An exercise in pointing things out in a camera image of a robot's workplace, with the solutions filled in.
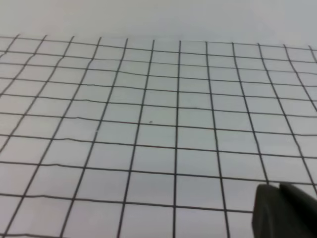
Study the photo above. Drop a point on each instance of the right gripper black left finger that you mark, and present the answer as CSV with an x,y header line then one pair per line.
x,y
273,216

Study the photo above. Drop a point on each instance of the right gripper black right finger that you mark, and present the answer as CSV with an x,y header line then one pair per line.
x,y
304,205

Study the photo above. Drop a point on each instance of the white black grid tablecloth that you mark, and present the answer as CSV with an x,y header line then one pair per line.
x,y
129,138

